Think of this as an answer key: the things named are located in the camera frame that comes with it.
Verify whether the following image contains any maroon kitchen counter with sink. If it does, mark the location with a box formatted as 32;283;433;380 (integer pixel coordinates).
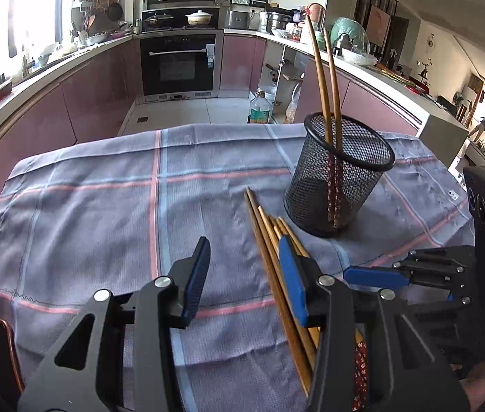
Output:
0;33;141;241

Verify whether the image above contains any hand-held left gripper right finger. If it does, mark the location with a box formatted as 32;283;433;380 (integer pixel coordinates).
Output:
278;236;471;412

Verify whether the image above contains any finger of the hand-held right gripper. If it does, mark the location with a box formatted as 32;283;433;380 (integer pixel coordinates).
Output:
343;245;477;297
398;298;484;367

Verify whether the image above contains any green plastic cover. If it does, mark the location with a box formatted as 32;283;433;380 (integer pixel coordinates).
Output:
330;16;371;56

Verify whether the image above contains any black mesh holder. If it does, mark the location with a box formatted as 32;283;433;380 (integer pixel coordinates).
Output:
284;112;396;238

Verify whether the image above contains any clear plastic bag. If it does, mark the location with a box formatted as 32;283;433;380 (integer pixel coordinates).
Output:
284;85;302;124

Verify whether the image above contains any white cabinet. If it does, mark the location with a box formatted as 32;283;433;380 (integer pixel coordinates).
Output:
418;111;469;173

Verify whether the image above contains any silver rice cooker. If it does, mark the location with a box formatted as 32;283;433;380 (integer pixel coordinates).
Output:
224;8;252;32

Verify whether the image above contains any dark copper-edged object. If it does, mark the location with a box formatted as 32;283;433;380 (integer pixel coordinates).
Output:
0;315;25;398

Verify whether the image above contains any white casserole pot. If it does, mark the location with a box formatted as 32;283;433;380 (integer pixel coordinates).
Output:
185;9;214;26

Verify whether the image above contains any cooking oil bottle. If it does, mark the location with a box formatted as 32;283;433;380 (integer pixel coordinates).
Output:
248;91;274;125

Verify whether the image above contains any black built-in oven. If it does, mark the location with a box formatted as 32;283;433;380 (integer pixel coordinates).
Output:
139;33;218;97

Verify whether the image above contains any steel stove unit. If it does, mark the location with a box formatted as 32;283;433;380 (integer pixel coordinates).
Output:
140;0;225;32

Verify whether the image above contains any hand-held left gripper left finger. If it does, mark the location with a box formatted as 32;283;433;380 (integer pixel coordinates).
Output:
17;236;212;412

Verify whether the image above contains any black wok glass lid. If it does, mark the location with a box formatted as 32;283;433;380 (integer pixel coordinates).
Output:
144;11;175;27

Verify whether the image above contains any steel stock pot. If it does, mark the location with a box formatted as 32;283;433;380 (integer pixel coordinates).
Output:
265;11;291;32

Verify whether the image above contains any maroon kitchen counter with open shelf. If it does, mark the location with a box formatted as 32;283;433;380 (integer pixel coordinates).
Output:
221;28;446;139

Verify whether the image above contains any grey plaid tablecloth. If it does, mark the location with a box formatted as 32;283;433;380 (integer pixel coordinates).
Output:
0;122;477;412

